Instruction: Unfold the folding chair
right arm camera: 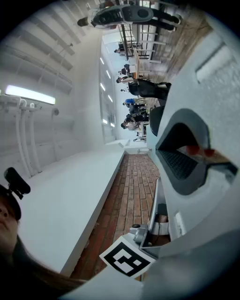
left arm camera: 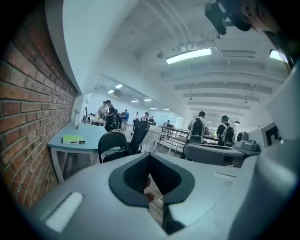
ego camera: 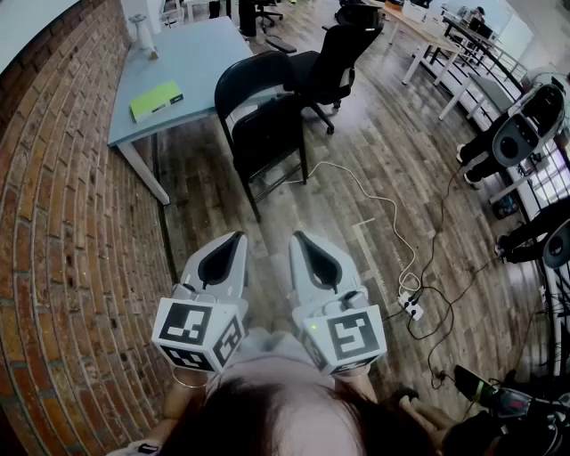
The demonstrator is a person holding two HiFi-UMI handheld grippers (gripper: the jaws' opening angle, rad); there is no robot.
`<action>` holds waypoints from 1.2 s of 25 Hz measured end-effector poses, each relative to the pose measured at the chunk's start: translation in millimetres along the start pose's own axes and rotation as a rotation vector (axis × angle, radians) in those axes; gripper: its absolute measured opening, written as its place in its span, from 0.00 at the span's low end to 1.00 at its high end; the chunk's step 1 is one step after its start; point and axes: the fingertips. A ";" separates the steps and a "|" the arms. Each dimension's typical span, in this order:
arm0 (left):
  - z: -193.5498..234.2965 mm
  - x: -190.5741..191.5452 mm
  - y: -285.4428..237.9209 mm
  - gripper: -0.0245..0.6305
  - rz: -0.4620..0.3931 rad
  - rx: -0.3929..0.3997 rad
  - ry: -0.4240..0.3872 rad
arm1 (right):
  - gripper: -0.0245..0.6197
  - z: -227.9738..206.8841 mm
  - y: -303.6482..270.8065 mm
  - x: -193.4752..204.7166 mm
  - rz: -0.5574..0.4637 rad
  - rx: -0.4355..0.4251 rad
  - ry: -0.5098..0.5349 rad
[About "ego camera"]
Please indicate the black folding chair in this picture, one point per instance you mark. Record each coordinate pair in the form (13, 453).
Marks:
(267, 142)

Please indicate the light blue table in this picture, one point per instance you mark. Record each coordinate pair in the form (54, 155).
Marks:
(191, 58)

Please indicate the white power strip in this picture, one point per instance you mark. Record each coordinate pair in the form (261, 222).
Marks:
(412, 306)

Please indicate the person's right forearm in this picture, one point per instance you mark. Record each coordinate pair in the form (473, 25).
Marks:
(356, 385)

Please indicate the wooden desk with white legs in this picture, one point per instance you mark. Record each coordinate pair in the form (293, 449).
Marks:
(416, 29)

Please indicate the blue printed bucket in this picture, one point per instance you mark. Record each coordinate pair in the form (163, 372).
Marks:
(507, 207)

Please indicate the person's left forearm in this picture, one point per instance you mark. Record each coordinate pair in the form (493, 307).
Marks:
(178, 401)

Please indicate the green and white box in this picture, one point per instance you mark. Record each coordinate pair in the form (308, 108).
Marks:
(156, 101)

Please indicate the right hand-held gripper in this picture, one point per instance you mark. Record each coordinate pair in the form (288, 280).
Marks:
(352, 338)

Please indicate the black mesh office chair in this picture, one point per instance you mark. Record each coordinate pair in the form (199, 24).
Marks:
(331, 58)

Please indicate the person's light grey trousers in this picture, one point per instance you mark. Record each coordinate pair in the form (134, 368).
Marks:
(267, 343)

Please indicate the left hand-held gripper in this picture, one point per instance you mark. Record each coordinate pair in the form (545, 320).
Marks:
(187, 325)

